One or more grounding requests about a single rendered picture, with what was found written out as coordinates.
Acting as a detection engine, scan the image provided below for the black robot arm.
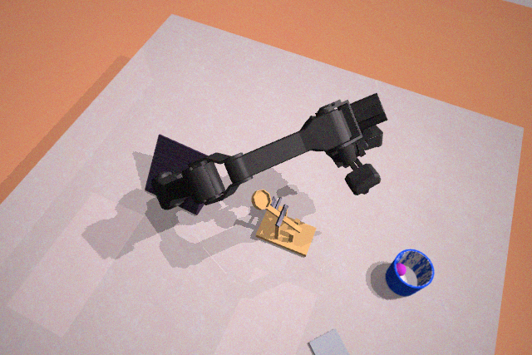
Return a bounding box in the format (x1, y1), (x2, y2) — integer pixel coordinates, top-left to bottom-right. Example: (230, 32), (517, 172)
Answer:
(151, 93), (387, 210)

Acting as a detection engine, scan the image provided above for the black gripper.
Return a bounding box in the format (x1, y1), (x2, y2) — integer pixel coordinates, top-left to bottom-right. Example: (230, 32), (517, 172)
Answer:
(325, 141), (381, 195)

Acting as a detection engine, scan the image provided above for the purple ball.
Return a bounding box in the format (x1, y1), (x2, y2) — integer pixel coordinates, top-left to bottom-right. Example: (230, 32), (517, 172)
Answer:
(397, 263), (406, 276)

